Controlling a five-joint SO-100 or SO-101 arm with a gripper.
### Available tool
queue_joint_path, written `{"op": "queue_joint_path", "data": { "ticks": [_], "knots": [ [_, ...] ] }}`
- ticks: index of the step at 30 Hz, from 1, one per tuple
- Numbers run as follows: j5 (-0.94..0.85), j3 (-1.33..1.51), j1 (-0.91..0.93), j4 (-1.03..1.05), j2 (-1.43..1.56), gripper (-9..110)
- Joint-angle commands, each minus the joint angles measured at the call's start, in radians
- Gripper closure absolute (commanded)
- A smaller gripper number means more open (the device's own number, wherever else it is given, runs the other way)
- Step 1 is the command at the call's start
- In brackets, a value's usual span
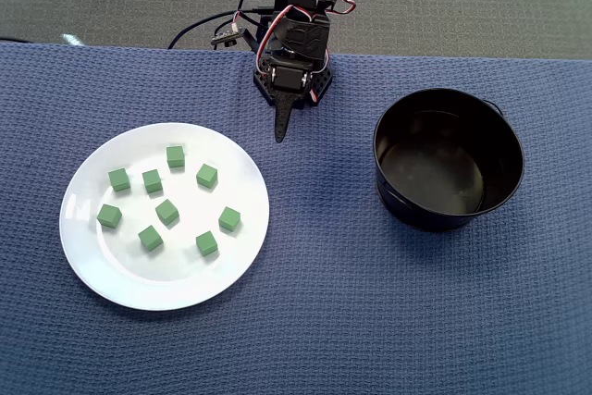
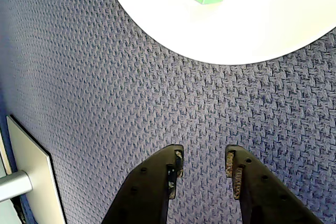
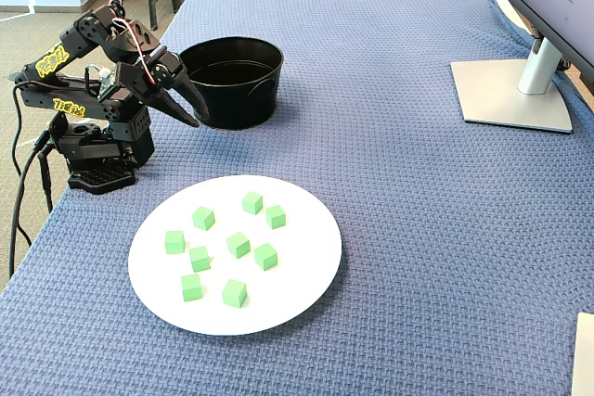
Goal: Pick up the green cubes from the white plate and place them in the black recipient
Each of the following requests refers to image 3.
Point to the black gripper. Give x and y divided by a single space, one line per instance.
149 82

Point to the silver computer monitor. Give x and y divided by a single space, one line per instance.
510 94

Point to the white round plate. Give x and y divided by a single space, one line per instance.
297 247

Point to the black metal bucket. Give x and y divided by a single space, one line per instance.
241 104

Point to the small wrist camera board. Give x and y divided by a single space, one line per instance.
107 83

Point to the blue woven tablecloth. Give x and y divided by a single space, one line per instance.
394 182

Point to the white flat board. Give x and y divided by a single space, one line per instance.
585 359

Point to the green cube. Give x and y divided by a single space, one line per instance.
275 216
252 202
265 256
199 259
191 287
175 242
238 244
203 218
234 293

